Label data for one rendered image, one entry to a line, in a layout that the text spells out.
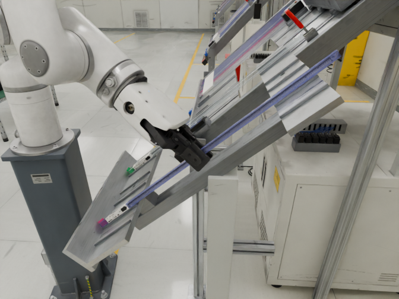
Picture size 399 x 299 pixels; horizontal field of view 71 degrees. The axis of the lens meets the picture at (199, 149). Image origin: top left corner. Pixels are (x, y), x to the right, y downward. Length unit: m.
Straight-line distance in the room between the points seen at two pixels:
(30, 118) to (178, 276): 0.90
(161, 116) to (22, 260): 1.36
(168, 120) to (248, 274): 1.10
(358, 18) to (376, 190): 0.54
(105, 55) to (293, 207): 0.79
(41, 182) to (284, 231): 0.85
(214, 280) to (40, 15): 0.65
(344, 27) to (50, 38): 0.65
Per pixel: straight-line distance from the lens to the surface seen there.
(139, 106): 0.43
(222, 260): 0.72
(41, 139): 0.99
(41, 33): 0.43
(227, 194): 0.58
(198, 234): 1.06
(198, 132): 0.82
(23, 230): 1.85
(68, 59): 0.44
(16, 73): 0.93
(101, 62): 0.47
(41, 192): 1.07
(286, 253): 1.20
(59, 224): 1.15
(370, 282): 1.43
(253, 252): 1.12
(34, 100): 0.95
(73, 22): 0.51
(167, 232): 1.59
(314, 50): 0.81
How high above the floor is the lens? 1.13
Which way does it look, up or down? 29 degrees down
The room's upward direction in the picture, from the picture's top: straight up
